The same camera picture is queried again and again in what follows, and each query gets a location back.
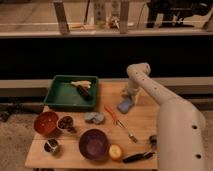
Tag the yellow red apple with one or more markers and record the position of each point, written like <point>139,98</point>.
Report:
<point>115,152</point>

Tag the purple bowl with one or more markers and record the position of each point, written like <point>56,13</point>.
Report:
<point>94,144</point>

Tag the crumpled blue-grey cloth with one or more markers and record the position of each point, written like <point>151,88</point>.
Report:
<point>94,117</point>

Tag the dark eggplant in tray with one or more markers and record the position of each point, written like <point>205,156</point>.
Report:
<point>83,92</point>

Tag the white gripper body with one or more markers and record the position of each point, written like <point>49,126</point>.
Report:
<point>131,93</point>

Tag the small metal cup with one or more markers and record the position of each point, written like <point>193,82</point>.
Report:
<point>52,146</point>

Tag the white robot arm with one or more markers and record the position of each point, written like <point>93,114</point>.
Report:
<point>179,123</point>

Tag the yellow banana in tray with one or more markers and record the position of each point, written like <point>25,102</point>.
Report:
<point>84,83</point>

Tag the green plastic tray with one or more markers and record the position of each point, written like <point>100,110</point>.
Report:
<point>62,95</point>

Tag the blue sponge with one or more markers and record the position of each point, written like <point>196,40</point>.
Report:
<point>125,105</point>

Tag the red bowl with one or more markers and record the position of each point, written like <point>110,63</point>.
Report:
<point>45,123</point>

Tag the small bowl with brown contents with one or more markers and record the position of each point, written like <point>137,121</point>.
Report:
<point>66,125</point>

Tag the small dark round container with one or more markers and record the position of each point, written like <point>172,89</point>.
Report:
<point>153,141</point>

